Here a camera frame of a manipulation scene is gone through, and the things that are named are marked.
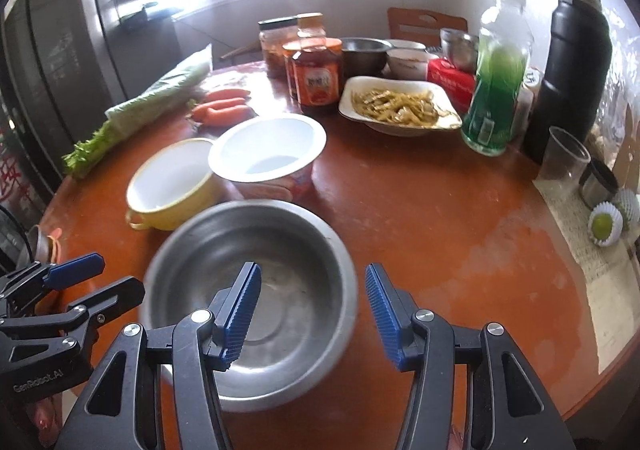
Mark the yellow enamel bowl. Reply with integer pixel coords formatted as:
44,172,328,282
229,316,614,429
125,138,224,231

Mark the large steel bowl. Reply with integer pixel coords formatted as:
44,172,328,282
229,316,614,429
139,199,358,412

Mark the instant noodle paper bowl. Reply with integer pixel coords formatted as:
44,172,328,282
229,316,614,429
208,114,326,202

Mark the steel pan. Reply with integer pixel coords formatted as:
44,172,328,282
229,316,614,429
26,225,53,263

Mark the orange plastic plate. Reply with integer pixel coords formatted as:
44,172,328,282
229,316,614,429
47,228,63,263

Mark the left hand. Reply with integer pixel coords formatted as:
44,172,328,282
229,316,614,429
32,395,63,448

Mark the green fruit in foam net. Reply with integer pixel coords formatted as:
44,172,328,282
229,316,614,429
588,189,639,247

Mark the dark refrigerator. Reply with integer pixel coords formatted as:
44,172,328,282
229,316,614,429
1,0,181,197

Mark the middle carrot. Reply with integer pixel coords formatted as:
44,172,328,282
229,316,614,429
191,98,245,123

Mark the carrot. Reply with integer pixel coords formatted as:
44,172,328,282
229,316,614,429
203,88,250,103
202,104,255,128
191,98,245,123

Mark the celery in plastic bag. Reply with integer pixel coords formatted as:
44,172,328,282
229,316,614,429
62,44,213,179

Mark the small steel tin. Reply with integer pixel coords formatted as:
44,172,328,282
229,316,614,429
579,157,620,209

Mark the front carrot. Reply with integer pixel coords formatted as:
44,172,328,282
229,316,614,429
202,104,255,128

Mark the clear plastic cup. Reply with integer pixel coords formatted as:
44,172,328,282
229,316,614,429
537,126,591,181

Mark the back carrot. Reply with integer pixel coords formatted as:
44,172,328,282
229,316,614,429
203,88,250,103

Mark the white dish with food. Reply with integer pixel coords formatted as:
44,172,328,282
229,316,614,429
338,76,462,137

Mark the red tissue box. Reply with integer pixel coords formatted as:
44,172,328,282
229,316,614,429
426,58,475,116

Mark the white ceramic bowl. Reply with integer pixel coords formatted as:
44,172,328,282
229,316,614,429
387,49,430,81

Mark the green drink bottle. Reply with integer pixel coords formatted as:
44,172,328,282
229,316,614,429
461,0,534,157

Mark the black thermos flask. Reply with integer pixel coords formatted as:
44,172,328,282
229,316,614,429
522,0,612,164

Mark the red sauce jar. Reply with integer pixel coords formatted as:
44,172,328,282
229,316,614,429
283,38,342,102

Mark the clear jar black lid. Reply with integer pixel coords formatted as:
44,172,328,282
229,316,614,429
258,15,298,79

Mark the steel cup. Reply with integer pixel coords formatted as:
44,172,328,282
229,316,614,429
439,28,478,74

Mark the brown sauce bottle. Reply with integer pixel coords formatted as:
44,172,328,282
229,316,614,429
293,13,344,116

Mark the small steel bowl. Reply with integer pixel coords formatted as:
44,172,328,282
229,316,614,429
342,37,393,78

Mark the wooden chair back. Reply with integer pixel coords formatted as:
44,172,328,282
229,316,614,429
387,6,469,46

